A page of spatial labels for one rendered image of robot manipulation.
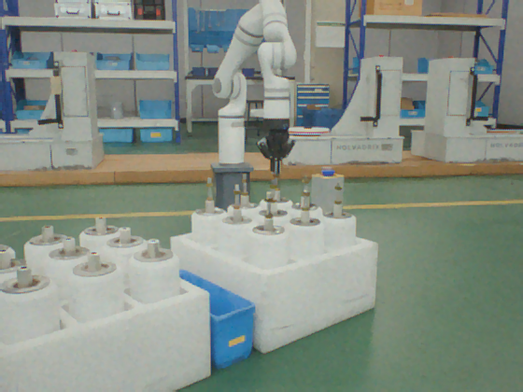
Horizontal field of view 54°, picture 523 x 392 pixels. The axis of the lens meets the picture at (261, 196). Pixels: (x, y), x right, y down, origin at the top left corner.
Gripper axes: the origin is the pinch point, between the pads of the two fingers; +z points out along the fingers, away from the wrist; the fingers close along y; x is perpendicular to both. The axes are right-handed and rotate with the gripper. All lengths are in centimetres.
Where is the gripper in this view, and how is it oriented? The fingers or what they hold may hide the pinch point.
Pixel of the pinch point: (275, 166)
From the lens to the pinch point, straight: 148.3
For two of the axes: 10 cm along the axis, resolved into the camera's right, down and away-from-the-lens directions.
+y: 8.2, -1.1, 5.6
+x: -5.7, -1.7, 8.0
